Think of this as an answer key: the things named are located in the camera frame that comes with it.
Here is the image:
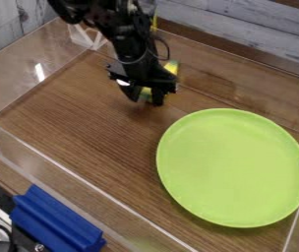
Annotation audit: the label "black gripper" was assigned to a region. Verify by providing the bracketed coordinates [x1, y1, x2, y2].
[106, 61, 165, 106]

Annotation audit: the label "yellow toy banana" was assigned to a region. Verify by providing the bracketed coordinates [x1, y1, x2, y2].
[140, 60, 180, 104]

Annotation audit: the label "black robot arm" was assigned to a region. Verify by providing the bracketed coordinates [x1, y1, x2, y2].
[46, 0, 177, 106]

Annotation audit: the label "green plastic plate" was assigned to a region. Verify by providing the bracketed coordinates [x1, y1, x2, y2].
[156, 108, 299, 228]

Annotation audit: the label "yellow labelled tin can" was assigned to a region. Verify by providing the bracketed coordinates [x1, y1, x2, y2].
[150, 13, 157, 32]

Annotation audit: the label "blue plastic clamp block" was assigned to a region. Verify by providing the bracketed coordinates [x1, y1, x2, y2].
[10, 185, 106, 252]

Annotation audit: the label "clear acrylic corner bracket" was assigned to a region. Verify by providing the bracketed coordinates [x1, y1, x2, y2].
[66, 25, 109, 51]

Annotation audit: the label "clear acrylic wall panels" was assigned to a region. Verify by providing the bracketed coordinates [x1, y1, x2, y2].
[0, 21, 299, 252]

